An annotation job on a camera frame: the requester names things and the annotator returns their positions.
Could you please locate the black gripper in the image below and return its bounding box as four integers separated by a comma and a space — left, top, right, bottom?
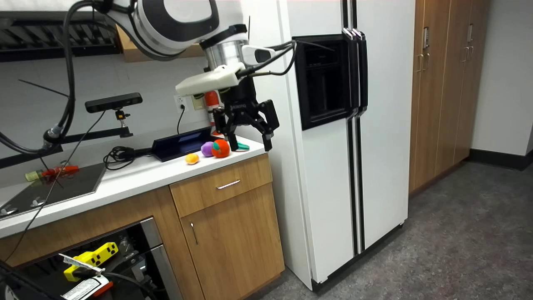
218, 78, 280, 151

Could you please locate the wooden drawer with handle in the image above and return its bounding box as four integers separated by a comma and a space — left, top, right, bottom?
170, 154, 272, 216

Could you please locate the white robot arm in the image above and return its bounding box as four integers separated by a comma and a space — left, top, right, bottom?
64, 0, 293, 149

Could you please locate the teal plush toy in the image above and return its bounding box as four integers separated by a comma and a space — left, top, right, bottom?
237, 141, 250, 151

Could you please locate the purple plush toy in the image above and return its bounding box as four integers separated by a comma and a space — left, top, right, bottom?
200, 141, 213, 158

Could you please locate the yellow plush toy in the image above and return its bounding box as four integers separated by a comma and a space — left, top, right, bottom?
185, 153, 200, 164

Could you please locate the dark blue tray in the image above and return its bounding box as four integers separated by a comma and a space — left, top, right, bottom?
152, 128, 213, 161

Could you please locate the white side-by-side refrigerator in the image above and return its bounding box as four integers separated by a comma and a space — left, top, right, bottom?
237, 0, 417, 291

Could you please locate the wooden lower cabinet door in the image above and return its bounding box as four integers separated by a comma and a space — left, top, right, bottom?
182, 184, 285, 300

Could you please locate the yellow power tool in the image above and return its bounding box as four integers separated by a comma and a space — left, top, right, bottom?
64, 241, 120, 281

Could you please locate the red and green toy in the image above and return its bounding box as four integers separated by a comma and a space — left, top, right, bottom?
25, 164, 80, 181

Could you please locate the black cooktop plate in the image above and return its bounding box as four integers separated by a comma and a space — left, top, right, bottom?
0, 163, 105, 218

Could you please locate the tall wooden cabinet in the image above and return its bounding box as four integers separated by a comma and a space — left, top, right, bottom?
410, 0, 492, 193

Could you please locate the white and red tool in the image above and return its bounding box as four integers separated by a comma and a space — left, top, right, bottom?
62, 274, 110, 300

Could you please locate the black range hood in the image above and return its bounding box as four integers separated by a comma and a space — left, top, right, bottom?
0, 11, 122, 61

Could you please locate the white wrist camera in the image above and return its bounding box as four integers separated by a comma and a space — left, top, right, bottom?
175, 63, 245, 96

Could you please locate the wooden upper wall cabinet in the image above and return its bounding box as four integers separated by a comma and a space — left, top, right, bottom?
117, 28, 203, 61

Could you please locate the coiled black cable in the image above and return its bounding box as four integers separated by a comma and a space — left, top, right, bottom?
102, 144, 155, 171

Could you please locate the black stereo camera bar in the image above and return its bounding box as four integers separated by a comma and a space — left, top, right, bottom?
85, 91, 144, 113

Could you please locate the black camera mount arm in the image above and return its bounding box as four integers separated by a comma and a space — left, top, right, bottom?
0, 126, 134, 168

